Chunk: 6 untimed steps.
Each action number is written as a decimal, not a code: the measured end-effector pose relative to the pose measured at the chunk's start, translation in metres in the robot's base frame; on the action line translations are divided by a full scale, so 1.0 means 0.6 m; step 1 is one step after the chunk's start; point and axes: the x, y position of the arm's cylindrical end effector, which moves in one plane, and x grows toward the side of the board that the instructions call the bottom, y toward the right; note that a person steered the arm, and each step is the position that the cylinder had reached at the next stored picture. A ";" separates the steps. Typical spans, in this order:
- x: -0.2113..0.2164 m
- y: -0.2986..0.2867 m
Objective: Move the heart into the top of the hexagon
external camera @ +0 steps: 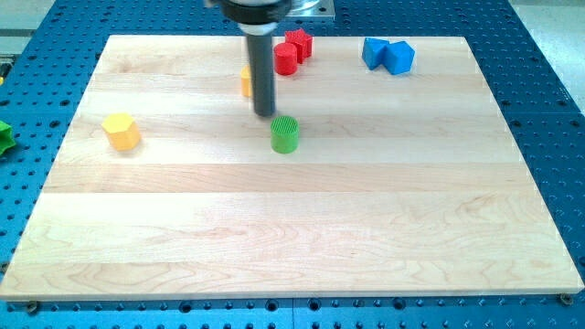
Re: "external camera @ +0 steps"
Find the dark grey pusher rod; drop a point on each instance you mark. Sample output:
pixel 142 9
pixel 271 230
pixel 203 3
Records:
pixel 261 74

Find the green cylinder block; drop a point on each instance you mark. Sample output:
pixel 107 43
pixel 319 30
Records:
pixel 284 134

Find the green block at left edge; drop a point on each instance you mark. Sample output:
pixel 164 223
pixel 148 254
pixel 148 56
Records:
pixel 7 139

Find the blue angular block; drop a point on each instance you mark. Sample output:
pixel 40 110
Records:
pixel 373 51

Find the wooden board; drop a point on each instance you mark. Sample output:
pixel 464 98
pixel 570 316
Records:
pixel 403 185

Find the yellow heart block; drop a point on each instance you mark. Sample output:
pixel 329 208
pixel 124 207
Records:
pixel 245 81

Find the blue cube block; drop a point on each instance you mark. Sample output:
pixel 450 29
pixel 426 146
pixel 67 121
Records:
pixel 398 57

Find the red star block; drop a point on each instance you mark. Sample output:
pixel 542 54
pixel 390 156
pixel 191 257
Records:
pixel 302 41

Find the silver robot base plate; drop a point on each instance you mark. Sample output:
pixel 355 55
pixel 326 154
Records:
pixel 312 8

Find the yellow hexagon block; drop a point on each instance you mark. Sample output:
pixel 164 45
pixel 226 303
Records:
pixel 122 131

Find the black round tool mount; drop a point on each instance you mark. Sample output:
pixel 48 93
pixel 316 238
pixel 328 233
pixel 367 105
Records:
pixel 254 17

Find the red cylinder block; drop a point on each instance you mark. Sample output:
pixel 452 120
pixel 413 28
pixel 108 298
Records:
pixel 285 58

